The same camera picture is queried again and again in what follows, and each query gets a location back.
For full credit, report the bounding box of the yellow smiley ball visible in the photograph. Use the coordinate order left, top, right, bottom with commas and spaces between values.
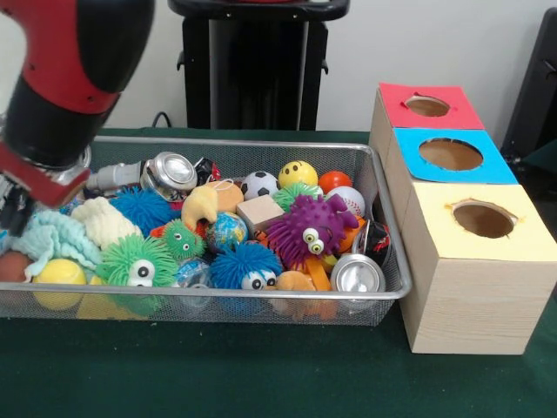
278, 159, 319, 189

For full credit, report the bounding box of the globe print ball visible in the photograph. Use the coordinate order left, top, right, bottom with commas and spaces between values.
205, 212, 249, 254

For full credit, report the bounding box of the cream fluffy cloth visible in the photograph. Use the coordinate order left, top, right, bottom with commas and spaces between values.
70, 196, 144, 252

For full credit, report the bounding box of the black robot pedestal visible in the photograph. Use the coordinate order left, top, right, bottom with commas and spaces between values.
167, 0, 352, 131

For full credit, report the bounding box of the wooden box with three holes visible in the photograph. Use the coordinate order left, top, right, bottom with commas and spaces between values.
368, 81, 557, 356

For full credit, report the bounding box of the plain blue puffer ball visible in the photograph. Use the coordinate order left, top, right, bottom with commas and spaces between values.
111, 186, 182, 236

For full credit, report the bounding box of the black stand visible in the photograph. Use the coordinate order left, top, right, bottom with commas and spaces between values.
500, 6, 557, 152

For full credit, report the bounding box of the metal mesh bin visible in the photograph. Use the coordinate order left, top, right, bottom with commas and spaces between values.
0, 134, 413, 327

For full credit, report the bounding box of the small soccer ball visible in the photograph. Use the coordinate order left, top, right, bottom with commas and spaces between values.
240, 171, 281, 199

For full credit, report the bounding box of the blue puffer ball with eyes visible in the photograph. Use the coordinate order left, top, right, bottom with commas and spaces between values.
209, 242, 284, 291

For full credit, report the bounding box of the yellow tennis ball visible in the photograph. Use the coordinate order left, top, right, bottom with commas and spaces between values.
32, 259, 88, 310

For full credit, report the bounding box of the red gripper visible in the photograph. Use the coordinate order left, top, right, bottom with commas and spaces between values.
0, 143, 91, 239

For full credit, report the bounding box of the mint green cloth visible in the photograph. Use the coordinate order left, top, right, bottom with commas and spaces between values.
10, 211, 104, 278

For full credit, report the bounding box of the green spiky puffer toy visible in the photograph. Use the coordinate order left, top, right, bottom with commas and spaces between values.
95, 234, 179, 288

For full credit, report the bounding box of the purple spiky monster toy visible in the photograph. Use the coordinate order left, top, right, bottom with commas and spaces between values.
265, 193, 362, 271

